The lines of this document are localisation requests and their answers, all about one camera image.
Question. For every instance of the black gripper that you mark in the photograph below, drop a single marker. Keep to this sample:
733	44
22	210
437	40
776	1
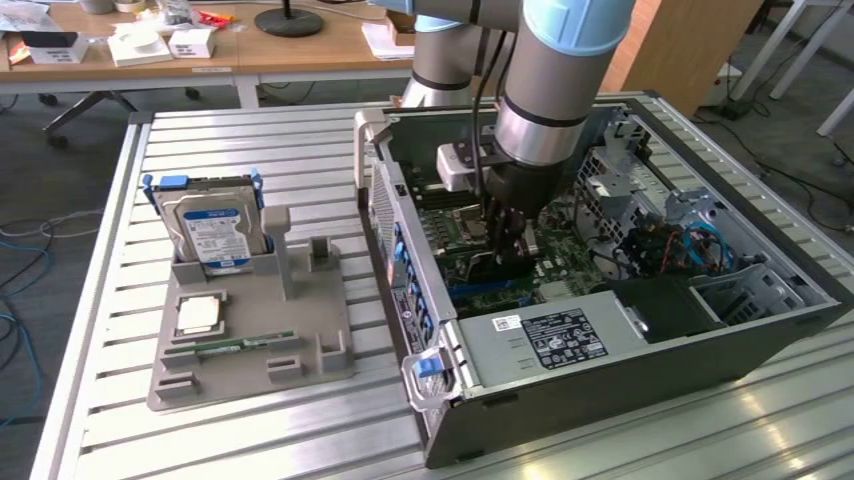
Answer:
521	190

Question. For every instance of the black graphics card silver bracket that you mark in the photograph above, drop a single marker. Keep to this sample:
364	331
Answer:
501	267

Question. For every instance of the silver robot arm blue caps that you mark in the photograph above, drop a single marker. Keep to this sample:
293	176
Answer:
555	75

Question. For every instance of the CPU socket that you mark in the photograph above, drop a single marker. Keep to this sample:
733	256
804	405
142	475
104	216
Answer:
470	225

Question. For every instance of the green motherboard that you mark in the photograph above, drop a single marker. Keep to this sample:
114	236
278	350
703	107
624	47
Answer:
568	245

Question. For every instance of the black case lock slider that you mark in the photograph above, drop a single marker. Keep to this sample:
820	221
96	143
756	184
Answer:
401	191

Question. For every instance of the blue expansion slot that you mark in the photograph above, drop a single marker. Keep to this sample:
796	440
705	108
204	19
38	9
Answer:
481	290

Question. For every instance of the silver chipset heatsink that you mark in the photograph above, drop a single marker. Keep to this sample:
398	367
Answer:
557	291

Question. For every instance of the grey power supply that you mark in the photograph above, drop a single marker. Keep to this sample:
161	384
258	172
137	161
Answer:
555	335

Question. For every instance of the black power strip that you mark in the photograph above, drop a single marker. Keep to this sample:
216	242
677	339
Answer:
735	111

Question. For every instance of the wooden cabinet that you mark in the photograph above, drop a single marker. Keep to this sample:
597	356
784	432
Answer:
681	45

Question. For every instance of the blue case latch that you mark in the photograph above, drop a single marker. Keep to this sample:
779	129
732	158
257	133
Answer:
430	370

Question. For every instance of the silver disk bay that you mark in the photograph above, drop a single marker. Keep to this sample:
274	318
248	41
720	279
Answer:
741	295

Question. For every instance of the black open PC case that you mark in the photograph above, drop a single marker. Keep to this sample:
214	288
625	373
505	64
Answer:
601	415

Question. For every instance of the grey parts rack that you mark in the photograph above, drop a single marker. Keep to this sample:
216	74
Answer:
261	320

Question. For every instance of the hard disk blue caddy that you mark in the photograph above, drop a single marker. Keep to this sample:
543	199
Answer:
210	230

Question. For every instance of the black lamp base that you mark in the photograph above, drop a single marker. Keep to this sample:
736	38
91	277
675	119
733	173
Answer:
289	22

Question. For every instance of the green RAM stick bare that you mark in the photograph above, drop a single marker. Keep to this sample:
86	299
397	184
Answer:
228	345

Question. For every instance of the silver CPU chip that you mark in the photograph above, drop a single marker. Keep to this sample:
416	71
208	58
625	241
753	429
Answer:
200	315

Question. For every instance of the small white box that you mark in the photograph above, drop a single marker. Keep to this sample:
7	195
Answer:
193	45

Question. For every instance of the red packet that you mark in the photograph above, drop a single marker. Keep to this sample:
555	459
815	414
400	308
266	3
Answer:
214	19

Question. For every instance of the large white box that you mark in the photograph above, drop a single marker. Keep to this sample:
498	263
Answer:
141	50

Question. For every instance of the black desk caster leg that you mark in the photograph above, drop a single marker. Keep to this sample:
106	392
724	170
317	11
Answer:
81	112

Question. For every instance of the tape roll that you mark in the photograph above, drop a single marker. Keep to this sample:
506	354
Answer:
129	5

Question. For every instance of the wooden desk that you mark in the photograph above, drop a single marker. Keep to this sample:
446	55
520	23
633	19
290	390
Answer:
67	70

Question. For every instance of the grey cup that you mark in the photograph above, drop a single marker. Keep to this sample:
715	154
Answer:
98	6

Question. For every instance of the black and white box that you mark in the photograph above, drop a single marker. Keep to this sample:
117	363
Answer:
54	47

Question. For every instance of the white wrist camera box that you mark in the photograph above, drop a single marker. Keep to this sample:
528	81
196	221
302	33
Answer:
457	170

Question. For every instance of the white desk frame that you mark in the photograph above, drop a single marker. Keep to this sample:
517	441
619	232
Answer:
768	50

